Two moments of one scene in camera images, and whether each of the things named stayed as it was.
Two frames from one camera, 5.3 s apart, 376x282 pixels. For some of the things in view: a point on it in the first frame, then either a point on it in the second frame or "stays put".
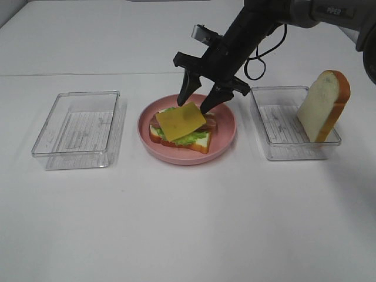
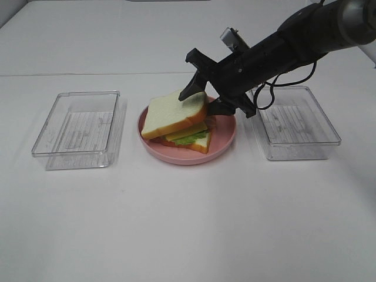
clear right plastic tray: x=275 y=109 stays put
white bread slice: x=201 y=144 stays put
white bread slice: x=322 y=108 -> x=166 y=113
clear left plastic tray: x=81 y=132 stays put
